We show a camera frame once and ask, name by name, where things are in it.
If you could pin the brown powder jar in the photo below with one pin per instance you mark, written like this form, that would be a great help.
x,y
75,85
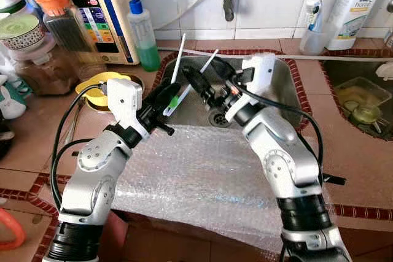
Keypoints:
x,y
43,72

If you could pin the white detergent bottle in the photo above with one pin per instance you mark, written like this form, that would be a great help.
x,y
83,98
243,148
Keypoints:
x,y
353,10

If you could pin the clear plastic cup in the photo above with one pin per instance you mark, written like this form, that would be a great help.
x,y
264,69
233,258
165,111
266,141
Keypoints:
x,y
313,44

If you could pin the white and blue tube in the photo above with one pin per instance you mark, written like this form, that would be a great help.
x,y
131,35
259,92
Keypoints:
x,y
313,4

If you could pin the white pipe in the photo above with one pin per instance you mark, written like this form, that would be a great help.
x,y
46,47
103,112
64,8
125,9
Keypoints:
x,y
307,57

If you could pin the steel sink basin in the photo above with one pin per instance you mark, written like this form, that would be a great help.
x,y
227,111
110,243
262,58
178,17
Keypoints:
x,y
279,90
344,72

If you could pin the clear bubble wrap sheet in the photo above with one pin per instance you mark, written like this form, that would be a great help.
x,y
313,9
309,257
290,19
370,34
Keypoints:
x,y
202,176

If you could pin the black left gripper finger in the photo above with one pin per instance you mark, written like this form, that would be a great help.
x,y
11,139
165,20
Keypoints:
x,y
169,93

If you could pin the round tin green lid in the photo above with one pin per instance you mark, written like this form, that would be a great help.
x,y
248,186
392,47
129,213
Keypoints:
x,y
21,29

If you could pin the green soap bottle blue cap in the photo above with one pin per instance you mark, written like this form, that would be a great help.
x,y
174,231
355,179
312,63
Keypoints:
x,y
146,47

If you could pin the clear food container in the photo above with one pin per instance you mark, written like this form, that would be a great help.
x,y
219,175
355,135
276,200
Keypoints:
x,y
353,93

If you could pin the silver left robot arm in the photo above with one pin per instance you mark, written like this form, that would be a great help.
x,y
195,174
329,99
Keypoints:
x,y
92,182

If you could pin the tall clear jar orange lid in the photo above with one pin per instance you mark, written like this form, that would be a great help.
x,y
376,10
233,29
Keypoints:
x,y
70,35

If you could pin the black kettle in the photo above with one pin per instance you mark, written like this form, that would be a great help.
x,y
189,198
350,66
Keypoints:
x,y
5,142

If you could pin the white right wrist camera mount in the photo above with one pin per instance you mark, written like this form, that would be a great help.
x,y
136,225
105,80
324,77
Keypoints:
x,y
261,72

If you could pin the glass cup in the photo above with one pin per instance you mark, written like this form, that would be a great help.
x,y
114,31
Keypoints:
x,y
366,116

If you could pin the white and teal mug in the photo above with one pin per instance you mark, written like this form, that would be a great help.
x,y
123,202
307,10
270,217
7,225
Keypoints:
x,y
9,99

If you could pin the black tape strip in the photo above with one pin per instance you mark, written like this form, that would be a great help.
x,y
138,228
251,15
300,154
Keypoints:
x,y
336,180

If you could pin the beige water ionizer appliance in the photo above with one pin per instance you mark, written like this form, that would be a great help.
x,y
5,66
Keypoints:
x,y
92,4

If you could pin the green and white utensil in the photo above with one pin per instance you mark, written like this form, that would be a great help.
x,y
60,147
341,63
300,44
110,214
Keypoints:
x,y
202,69

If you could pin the white ladle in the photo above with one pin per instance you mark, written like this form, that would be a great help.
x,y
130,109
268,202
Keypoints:
x,y
385,72

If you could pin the steel bowl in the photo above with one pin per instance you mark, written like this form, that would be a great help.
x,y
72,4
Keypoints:
x,y
98,105

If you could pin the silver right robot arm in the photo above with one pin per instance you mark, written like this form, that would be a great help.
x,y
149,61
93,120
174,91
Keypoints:
x,y
282,164

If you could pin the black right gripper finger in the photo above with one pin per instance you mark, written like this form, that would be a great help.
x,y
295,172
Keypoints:
x,y
224,69
198,84

